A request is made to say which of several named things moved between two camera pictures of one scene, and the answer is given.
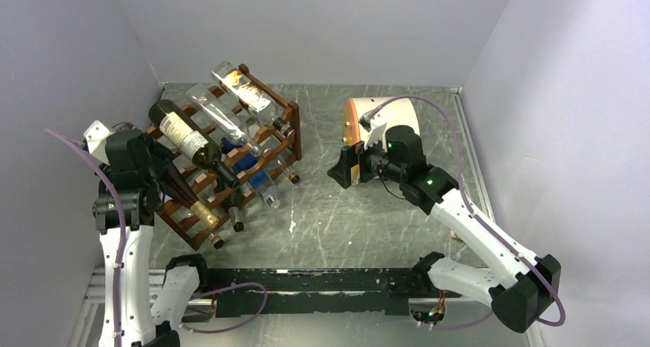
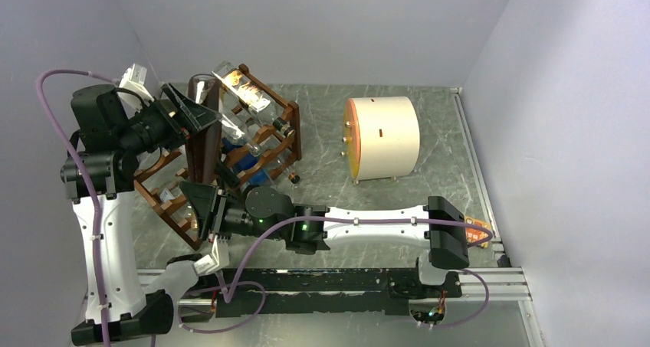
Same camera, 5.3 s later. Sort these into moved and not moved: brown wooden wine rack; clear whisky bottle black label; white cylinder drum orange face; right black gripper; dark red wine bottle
Moved: right black gripper; dark red wine bottle
Not moved: white cylinder drum orange face; clear whisky bottle black label; brown wooden wine rack
